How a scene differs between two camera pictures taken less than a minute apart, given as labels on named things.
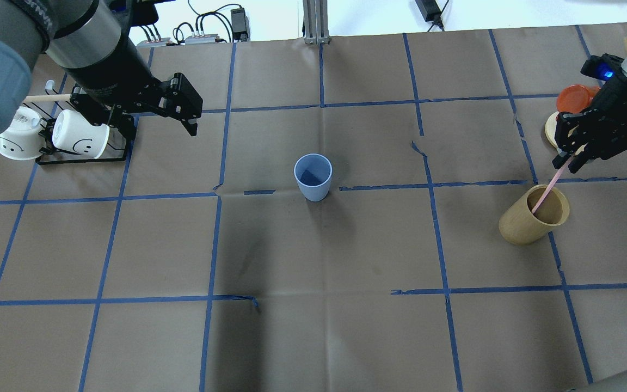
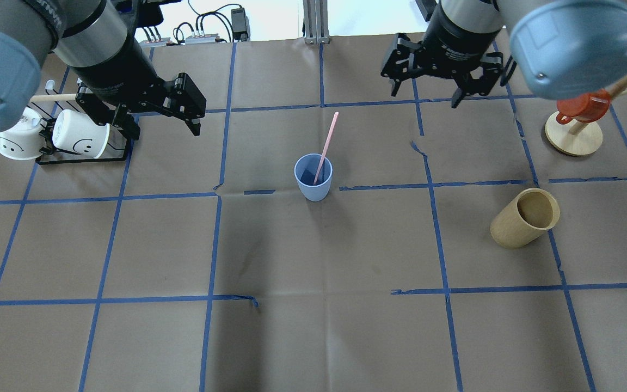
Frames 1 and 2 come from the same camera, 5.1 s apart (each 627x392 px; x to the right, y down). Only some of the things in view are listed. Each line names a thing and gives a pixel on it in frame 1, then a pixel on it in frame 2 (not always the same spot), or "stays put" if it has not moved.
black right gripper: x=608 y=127 to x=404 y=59
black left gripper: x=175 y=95 stays put
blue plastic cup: x=313 y=171 stays put
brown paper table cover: x=195 y=265 stays put
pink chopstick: x=552 y=184 to x=335 y=118
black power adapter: x=239 y=24 stays put
